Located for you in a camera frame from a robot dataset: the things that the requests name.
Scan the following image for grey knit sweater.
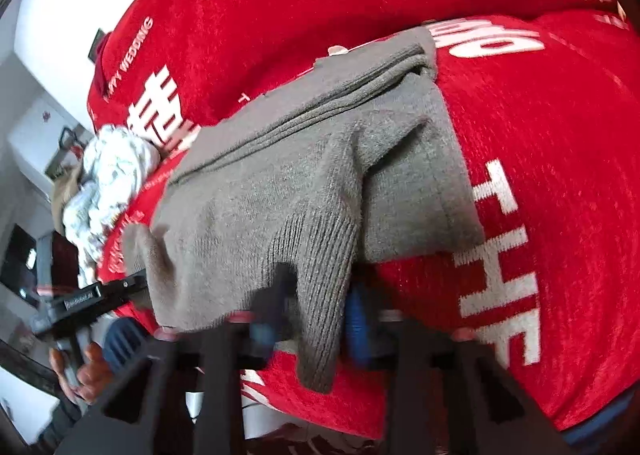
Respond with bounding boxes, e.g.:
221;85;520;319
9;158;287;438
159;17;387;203
122;27;486;393

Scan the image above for black chair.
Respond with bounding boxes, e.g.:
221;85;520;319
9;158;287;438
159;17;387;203
57;126;83;158

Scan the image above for black screen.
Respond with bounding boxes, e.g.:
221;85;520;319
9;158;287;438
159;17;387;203
0;224;38;308

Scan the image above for red printed sofa cover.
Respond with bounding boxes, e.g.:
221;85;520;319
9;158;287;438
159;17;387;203
86;0;640;443

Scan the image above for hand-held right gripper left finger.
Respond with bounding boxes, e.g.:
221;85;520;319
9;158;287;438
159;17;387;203
60;262;301;455

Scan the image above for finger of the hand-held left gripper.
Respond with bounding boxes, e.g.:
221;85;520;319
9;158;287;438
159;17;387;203
101;274;151;308

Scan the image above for olive cloth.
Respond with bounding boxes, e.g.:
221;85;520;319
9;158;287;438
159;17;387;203
50;167;86;236

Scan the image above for person's left hand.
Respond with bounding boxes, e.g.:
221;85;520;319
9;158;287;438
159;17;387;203
49;342;118;406

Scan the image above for light blue floral blanket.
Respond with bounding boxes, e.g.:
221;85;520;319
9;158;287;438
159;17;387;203
62;125;162;268

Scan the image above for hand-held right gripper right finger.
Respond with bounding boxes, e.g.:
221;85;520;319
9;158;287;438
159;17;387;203
344;282;581;455

